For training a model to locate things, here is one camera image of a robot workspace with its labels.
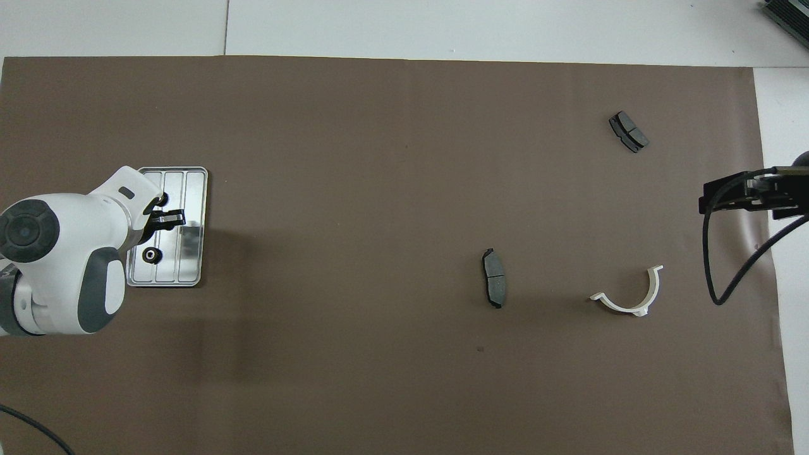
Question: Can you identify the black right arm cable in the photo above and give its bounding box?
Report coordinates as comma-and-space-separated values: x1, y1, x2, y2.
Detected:
703, 180, 809, 306

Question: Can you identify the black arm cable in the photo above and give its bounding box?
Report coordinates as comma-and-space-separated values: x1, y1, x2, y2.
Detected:
0, 404, 75, 455
703, 180, 809, 306

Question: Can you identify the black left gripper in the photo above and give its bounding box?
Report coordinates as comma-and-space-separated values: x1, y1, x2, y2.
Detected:
136, 205, 186, 247

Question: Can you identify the white half ring clamp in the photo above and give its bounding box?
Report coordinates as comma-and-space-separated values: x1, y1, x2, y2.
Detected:
589, 264, 664, 317

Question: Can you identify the long dark brake pad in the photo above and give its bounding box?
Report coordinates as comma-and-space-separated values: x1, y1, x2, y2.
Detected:
482, 248, 508, 309

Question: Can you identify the brown table mat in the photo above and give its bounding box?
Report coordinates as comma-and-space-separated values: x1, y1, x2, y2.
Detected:
0, 55, 796, 455

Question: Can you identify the silver ribbed metal tray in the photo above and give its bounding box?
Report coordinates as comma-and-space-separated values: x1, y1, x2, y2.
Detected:
125, 166, 209, 288

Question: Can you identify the black finned device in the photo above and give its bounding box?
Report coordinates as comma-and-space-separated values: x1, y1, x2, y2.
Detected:
762, 0, 809, 33

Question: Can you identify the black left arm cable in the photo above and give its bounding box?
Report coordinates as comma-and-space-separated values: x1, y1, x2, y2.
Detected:
0, 404, 75, 455

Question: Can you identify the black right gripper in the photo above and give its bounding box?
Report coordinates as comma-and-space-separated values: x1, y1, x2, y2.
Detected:
698, 166, 809, 221

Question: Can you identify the short dark brake pad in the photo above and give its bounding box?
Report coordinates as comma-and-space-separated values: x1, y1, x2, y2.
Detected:
608, 111, 650, 154

